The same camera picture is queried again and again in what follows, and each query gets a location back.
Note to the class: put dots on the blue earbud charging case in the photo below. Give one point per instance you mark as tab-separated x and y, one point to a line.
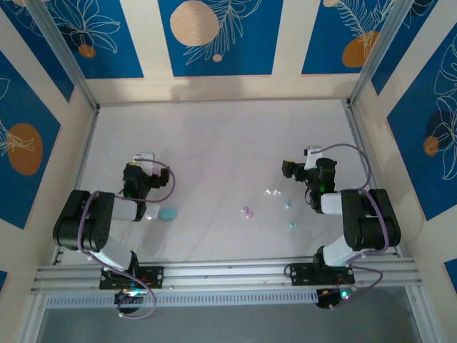
168	213

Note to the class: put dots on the white earbud charging case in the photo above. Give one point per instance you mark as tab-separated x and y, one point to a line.
152	213

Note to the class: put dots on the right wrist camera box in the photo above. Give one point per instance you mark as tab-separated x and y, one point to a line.
313	157

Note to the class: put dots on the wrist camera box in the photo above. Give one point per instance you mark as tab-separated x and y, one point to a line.
313	157
144	156

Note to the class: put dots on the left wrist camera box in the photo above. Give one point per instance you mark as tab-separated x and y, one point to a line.
144	156

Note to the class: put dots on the aluminium side rail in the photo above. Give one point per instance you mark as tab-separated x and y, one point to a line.
86	146
360	143

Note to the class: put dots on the wide aluminium mounting rail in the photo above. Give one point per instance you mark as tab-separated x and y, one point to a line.
228	275

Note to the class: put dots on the aluminium frame post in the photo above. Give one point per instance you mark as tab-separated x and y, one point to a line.
64	57
378	53

